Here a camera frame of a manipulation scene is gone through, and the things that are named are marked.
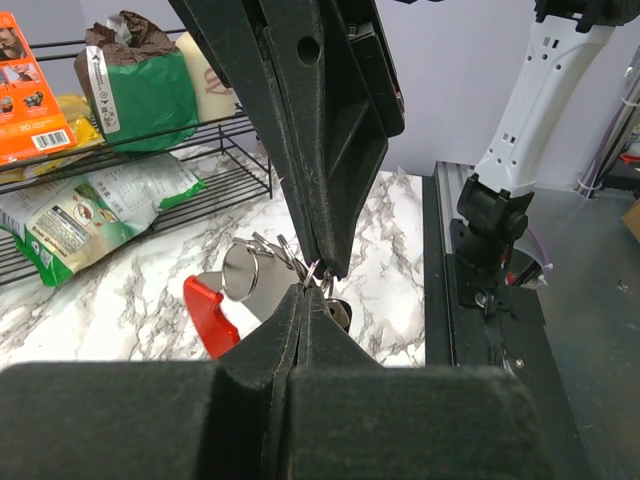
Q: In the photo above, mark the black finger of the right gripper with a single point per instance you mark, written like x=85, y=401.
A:
x=317, y=80

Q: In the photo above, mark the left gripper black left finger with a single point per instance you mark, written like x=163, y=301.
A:
x=215, y=419

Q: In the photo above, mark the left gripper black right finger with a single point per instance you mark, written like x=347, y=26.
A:
x=351, y=418

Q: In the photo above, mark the metal keyring coil red holder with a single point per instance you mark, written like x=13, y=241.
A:
x=255, y=273

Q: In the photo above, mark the cream pump soap bottle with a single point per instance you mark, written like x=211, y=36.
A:
x=214, y=100

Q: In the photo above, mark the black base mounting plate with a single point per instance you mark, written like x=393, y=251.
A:
x=474, y=317

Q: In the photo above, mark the green and brown bag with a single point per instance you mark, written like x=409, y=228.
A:
x=137, y=84

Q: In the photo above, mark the yellow snack packet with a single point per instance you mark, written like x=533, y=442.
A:
x=78, y=114

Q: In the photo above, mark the white green pouch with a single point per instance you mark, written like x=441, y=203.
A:
x=67, y=225

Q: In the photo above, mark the orange snack box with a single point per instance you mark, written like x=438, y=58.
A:
x=32, y=123

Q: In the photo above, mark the black wire shelf rack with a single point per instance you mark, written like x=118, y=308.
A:
x=231, y=174

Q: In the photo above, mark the right aluminium extrusion rail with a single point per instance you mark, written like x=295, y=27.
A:
x=450, y=179

